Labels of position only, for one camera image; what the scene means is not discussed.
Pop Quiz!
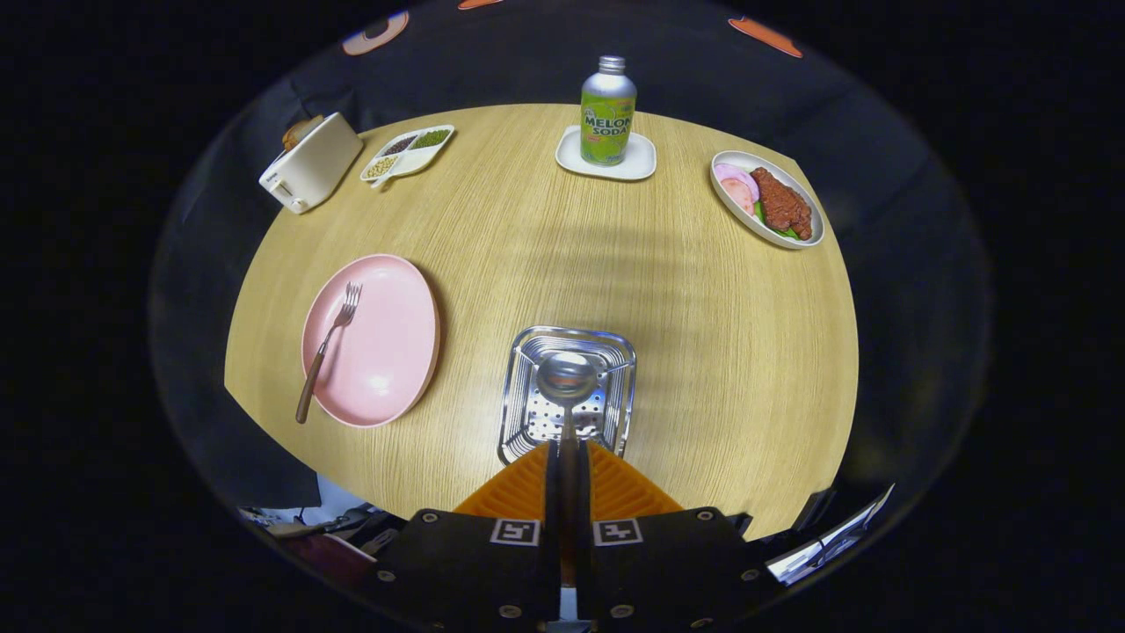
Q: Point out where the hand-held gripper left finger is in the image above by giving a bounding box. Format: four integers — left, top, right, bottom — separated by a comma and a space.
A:
365, 440, 563, 633

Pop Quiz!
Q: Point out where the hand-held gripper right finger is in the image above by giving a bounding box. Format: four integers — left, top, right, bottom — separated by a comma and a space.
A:
576, 440, 766, 633

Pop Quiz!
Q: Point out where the metal spoon with brown handle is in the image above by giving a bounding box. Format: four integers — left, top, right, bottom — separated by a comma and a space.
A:
536, 352, 600, 590

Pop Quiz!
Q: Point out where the metal fork with brown handle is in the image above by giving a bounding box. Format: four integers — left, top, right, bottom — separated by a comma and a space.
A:
294, 281, 363, 425

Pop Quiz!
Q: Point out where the dark floor clutter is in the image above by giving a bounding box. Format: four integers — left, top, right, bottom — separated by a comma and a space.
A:
237, 475, 407, 586

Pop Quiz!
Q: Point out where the square metal drain tray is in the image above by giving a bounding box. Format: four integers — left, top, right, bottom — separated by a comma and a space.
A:
497, 325, 638, 467

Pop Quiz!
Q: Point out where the pink round plate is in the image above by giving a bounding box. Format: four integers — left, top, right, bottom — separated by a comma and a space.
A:
301, 254, 441, 429

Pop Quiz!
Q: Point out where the green lettuce leaf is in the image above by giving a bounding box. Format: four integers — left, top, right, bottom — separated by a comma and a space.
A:
753, 200, 802, 242

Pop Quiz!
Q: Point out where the white oval plate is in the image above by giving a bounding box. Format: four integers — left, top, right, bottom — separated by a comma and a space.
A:
709, 150, 825, 251

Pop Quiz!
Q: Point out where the black backdrop cloth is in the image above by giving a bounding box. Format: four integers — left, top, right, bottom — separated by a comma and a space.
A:
149, 0, 994, 546

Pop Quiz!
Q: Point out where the brown fried meat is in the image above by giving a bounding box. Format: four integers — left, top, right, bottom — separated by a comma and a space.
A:
750, 167, 814, 241

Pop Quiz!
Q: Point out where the white square coaster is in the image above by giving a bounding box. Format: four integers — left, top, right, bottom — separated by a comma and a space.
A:
555, 125, 658, 182

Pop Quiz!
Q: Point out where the white divided bean dish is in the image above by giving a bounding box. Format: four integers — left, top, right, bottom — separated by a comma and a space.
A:
359, 124, 456, 190

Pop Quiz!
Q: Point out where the cream white toaster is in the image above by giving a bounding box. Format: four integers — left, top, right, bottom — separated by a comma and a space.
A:
258, 112, 364, 215

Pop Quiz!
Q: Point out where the green label soda bottle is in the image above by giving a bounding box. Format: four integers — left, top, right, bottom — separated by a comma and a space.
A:
579, 55, 637, 167

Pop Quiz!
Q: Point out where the brown toast slice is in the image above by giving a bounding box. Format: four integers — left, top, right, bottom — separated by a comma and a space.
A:
281, 115, 324, 152

